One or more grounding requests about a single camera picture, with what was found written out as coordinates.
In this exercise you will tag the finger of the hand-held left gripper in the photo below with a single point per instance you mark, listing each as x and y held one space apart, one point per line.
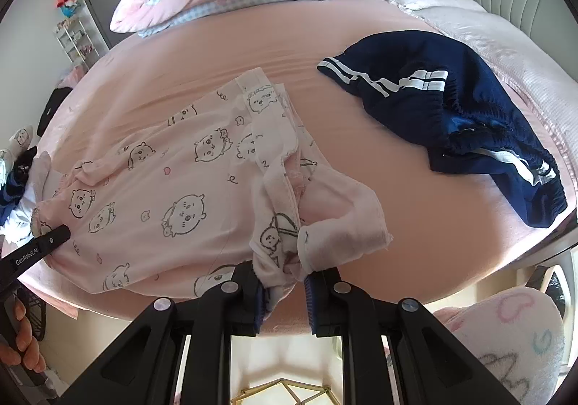
31 253

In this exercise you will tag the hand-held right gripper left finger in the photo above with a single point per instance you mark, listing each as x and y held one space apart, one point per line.
259 312

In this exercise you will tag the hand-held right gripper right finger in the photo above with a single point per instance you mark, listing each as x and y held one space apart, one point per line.
310 305

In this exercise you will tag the pink cartoon print pajama pants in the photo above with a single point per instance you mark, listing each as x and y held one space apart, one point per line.
180 170

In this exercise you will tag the person's left hand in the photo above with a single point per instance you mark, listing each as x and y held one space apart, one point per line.
22 341

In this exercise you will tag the white garment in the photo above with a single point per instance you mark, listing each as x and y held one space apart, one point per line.
18 224

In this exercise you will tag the dark garment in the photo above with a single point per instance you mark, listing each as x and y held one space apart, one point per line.
20 170

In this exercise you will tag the black cloth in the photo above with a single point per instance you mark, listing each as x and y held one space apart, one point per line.
54 111

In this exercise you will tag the red and blue plush toy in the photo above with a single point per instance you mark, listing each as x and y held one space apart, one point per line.
67 5

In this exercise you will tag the navy striped pants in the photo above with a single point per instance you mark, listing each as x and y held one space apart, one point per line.
406 57

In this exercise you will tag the pale quilted bedspread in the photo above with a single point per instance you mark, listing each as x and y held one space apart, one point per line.
519 61

